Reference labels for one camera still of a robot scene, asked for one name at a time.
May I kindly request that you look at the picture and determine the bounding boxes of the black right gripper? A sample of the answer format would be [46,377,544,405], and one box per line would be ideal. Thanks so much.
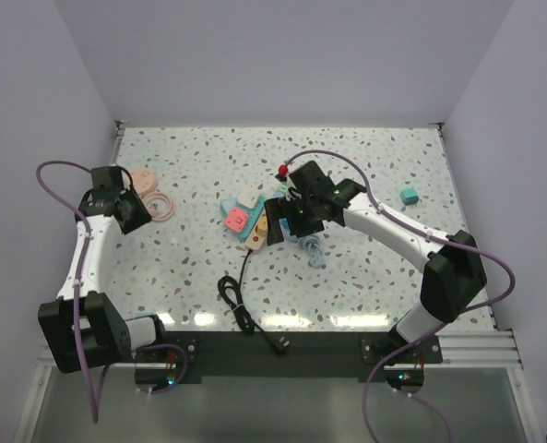
[266,194,325,246]

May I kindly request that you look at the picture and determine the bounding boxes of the yellow cube plug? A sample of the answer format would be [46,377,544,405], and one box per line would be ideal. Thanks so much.
[256,216,268,235]

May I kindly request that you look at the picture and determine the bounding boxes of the beige power strip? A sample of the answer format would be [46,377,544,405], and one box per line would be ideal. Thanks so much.
[245,212,268,253]

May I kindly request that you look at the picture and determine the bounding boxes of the pink round socket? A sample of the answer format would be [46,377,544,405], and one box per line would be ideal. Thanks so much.
[129,167,158,198]

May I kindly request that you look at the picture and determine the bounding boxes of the pink square adapter plug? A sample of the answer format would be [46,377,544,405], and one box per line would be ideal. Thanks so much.
[224,207,249,233]

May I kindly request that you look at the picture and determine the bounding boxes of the teal triangular power socket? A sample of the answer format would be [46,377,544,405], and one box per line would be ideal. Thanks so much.
[220,195,265,242]

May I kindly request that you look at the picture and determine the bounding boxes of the teal cube plug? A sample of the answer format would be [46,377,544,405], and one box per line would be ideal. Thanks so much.
[399,188,420,206]

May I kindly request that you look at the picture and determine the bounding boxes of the blue square adapter plug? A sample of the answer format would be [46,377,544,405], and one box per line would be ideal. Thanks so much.
[279,218,293,235]

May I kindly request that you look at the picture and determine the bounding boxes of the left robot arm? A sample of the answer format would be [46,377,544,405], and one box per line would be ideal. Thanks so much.
[38,165,169,374]

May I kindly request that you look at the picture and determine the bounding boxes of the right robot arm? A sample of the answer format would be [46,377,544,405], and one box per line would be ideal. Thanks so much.
[265,161,487,363]

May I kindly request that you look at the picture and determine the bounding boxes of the white square adapter plug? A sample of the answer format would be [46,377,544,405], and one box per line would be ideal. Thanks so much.
[237,186,260,210]

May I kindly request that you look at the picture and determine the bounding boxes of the white red wrist camera mount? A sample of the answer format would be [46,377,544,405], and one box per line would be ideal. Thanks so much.
[276,163,302,199]

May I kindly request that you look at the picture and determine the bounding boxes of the light blue coiled cable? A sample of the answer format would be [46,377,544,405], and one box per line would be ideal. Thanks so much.
[295,233,326,269]

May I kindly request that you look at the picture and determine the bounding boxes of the pink coiled cable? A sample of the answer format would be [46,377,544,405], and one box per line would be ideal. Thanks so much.
[143,192,177,222]

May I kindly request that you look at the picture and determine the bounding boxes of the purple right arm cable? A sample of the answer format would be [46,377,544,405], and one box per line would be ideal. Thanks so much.
[284,150,517,443]

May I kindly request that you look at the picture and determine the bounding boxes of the black power cable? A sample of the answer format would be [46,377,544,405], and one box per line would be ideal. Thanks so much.
[217,251,291,356]

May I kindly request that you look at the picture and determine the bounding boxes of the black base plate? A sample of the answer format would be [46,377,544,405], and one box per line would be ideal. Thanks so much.
[114,330,445,387]

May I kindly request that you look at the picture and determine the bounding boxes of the aluminium frame rail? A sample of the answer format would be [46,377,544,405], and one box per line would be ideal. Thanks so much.
[43,125,527,442]

